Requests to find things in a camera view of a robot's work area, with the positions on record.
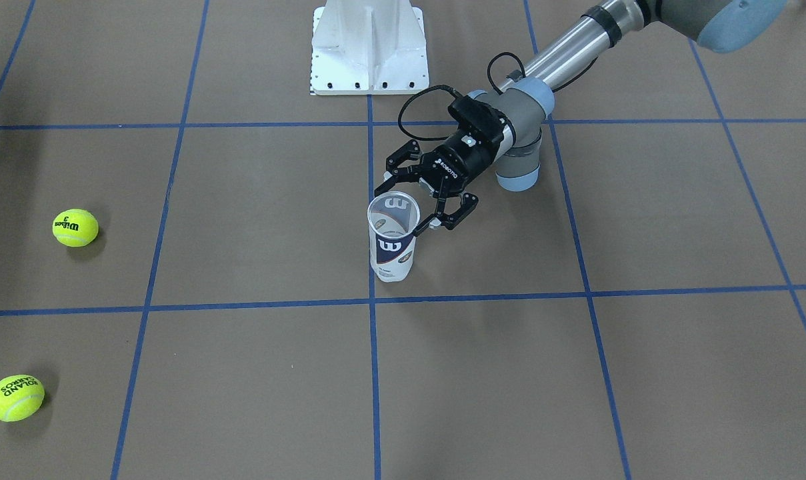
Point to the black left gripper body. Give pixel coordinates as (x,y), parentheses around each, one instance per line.
(468,160)

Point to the clear Wilson tennis ball can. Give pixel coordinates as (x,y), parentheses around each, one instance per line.
(392,218)

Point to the Wilson 3 tennis ball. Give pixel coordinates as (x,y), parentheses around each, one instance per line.
(75,228)

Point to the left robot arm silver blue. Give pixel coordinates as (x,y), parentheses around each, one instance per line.
(527,98)

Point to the Roland Garros tennis ball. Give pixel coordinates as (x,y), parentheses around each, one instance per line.
(20,397)

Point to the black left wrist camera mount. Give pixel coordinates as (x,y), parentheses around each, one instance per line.
(479,119)

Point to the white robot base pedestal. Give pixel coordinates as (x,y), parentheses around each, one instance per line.
(368,48)

